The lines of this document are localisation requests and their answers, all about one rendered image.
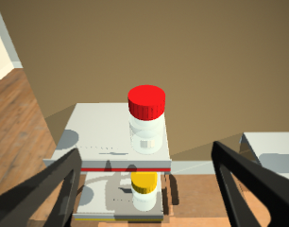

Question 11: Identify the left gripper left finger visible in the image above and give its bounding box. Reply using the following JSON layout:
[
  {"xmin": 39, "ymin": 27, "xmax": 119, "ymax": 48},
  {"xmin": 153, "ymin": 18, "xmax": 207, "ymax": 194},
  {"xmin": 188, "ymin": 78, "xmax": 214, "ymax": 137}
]
[{"xmin": 0, "ymin": 148, "xmax": 82, "ymax": 227}]

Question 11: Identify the white bottle with red cap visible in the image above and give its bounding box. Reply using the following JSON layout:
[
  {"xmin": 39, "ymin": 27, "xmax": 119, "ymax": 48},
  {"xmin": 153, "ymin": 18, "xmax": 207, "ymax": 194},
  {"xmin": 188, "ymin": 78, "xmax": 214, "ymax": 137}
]
[{"xmin": 127, "ymin": 85, "xmax": 165, "ymax": 155}]

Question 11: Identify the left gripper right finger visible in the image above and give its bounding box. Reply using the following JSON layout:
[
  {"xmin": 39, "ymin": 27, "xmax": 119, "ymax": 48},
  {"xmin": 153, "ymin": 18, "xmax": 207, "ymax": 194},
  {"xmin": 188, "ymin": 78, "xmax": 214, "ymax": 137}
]
[{"xmin": 212, "ymin": 141, "xmax": 289, "ymax": 227}]

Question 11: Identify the clear bottle with yellow cap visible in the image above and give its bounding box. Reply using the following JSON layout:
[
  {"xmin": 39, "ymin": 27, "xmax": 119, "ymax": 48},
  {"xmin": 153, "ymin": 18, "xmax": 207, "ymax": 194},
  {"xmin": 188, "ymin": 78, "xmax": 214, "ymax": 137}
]
[{"xmin": 131, "ymin": 172, "xmax": 158, "ymax": 211}]

